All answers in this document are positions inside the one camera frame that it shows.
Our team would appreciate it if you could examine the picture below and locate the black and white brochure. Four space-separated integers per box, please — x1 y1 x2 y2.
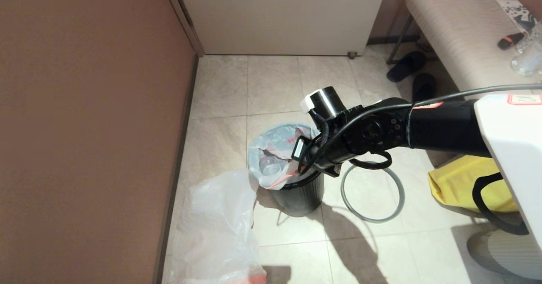
496 0 540 33

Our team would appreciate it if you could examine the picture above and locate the black trash bin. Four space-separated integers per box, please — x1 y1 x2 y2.
267 170 326 217

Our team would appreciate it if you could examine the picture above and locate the clear crumpled plastic bottle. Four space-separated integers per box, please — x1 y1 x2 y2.
260 156 283 177

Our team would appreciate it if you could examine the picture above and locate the clean translucent white trash bag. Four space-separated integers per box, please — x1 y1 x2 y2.
163 168 267 284

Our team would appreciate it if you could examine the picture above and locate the thick black arm cable loop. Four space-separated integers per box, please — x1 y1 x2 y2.
472 172 530 236

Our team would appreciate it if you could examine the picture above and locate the grey ribbed rounded object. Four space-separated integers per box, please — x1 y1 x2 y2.
467 227 542 280

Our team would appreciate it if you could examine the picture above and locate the black slipper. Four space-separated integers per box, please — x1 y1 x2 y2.
412 73 438 103
386 50 427 83

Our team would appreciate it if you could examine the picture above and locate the black and orange remote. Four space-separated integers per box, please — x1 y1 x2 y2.
498 32 525 50

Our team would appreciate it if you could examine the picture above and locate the yellow bag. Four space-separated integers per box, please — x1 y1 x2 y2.
429 155 519 214

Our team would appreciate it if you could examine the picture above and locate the thin black wrist camera cable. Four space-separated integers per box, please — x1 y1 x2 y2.
304 84 542 171

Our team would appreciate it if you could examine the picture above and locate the beige bench with metal legs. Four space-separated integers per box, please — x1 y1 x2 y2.
386 0 542 103

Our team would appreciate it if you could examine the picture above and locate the small silver wrist camera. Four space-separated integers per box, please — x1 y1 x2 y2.
291 137 307 162

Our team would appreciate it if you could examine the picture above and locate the white door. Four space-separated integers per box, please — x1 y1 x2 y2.
173 0 390 56

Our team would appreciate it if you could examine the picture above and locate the beige door frame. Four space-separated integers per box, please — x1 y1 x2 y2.
160 0 206 57

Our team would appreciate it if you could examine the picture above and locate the grey bin rim ring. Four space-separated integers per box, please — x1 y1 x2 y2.
340 161 406 224

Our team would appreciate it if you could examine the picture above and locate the used translucent orange-drawstring trash bag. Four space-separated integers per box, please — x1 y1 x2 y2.
247 122 322 190

